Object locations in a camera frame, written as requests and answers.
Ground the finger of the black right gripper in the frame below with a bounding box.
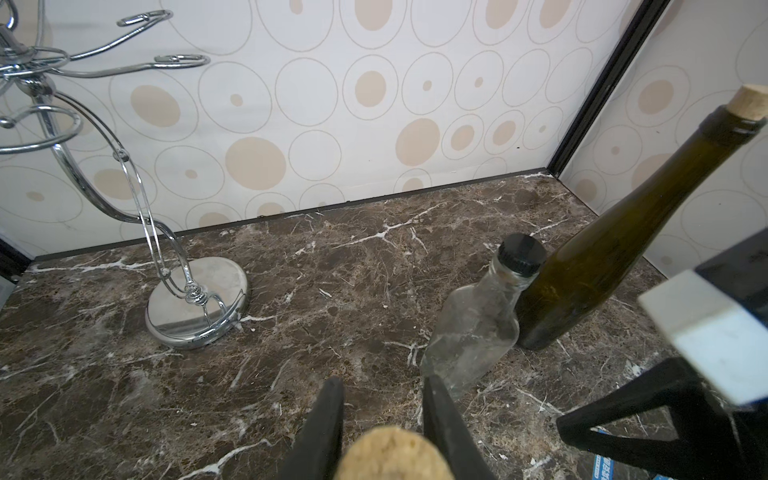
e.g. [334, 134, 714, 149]
[556, 358, 767, 479]

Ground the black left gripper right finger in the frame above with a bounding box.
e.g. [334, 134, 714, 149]
[422, 375, 495, 480]

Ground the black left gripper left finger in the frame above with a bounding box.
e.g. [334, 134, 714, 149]
[278, 377, 344, 479]

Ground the tall clear corked bottle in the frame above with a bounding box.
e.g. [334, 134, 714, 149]
[334, 426, 454, 480]

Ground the clear bottle black cap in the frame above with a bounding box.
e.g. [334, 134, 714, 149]
[420, 233, 547, 401]

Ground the blue peeled label strip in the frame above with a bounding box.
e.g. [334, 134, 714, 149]
[591, 455, 615, 480]

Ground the dark green wine bottle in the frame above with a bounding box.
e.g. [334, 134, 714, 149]
[516, 84, 767, 350]

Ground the chrome glass holder stand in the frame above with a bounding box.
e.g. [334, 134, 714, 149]
[0, 0, 250, 350]

